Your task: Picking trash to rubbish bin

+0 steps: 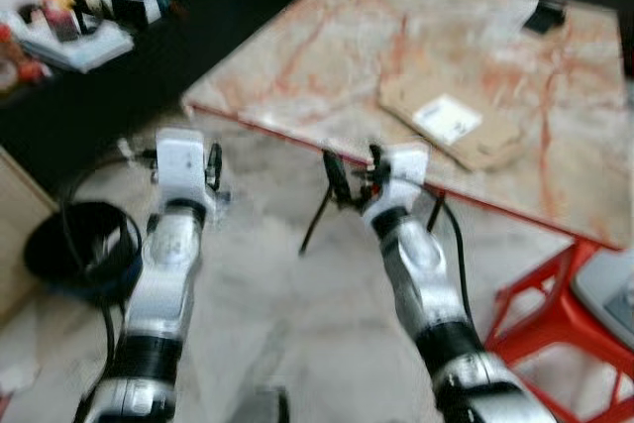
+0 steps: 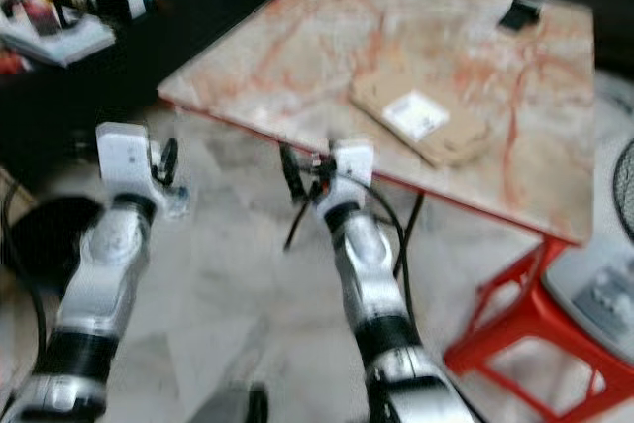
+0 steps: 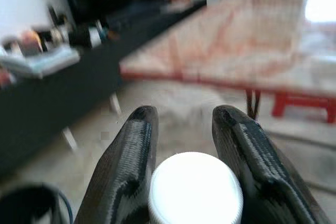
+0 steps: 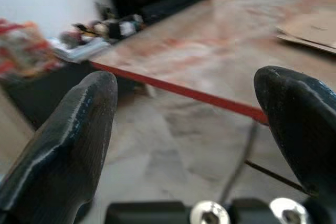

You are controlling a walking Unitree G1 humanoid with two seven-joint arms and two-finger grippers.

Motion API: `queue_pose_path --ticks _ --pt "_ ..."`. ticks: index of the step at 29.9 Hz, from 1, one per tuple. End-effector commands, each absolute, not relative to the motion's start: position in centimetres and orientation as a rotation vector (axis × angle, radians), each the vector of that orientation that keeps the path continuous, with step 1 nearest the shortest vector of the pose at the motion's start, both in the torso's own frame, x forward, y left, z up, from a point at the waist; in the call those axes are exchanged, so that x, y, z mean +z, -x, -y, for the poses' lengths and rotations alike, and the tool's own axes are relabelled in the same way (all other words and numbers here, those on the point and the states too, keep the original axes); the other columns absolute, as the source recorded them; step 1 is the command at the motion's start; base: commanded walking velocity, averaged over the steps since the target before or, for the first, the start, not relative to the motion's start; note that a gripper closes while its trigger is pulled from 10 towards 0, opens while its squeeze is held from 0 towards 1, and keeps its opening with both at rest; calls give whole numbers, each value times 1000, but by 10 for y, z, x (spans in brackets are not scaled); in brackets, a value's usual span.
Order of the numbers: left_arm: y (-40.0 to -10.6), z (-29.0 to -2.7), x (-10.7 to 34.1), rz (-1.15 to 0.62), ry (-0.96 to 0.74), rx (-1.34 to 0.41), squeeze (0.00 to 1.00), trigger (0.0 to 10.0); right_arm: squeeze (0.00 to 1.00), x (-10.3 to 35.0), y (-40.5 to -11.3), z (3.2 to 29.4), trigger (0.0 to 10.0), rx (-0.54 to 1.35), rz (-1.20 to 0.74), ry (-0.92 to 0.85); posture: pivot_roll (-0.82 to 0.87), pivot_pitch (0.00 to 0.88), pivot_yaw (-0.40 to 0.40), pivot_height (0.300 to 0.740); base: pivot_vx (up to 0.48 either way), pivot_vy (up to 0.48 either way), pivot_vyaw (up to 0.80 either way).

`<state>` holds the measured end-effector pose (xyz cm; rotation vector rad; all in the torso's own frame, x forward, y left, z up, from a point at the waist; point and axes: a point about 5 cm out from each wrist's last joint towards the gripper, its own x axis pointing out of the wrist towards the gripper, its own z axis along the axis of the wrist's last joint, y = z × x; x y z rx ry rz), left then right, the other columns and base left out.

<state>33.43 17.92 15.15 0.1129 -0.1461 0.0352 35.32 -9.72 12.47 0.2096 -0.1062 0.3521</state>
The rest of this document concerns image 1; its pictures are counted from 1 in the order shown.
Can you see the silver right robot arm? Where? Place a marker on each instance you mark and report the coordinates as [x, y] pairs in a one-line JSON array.
[[421, 274]]

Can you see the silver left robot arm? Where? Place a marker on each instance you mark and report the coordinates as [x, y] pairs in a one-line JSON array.
[[163, 284]]

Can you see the black round rubbish bin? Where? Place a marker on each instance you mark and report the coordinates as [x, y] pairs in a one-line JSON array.
[[69, 255]]

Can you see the marble table with red edge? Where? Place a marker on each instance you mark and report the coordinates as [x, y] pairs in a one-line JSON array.
[[337, 56]]

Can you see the flat brown cardboard with label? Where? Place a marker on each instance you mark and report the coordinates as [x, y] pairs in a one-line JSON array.
[[500, 136]]

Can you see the white flat tray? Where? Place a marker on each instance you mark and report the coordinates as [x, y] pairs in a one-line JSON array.
[[84, 50]]

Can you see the black white device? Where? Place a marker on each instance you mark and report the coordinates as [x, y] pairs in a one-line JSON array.
[[139, 5]]

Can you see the light wooden board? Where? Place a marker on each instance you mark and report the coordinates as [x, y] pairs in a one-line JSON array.
[[20, 235]]

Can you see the small black object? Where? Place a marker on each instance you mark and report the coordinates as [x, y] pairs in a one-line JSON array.
[[546, 15]]

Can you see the grey white appliance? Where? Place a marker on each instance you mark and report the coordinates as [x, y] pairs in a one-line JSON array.
[[609, 289]]

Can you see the red plastic stool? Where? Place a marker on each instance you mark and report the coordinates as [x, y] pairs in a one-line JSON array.
[[555, 329]]

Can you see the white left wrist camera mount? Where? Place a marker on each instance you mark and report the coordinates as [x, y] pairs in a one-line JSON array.
[[181, 165]]

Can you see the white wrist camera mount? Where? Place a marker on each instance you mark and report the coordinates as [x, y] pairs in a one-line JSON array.
[[181, 165], [406, 173]]

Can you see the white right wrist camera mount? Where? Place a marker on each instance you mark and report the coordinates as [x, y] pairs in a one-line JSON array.
[[406, 173]]

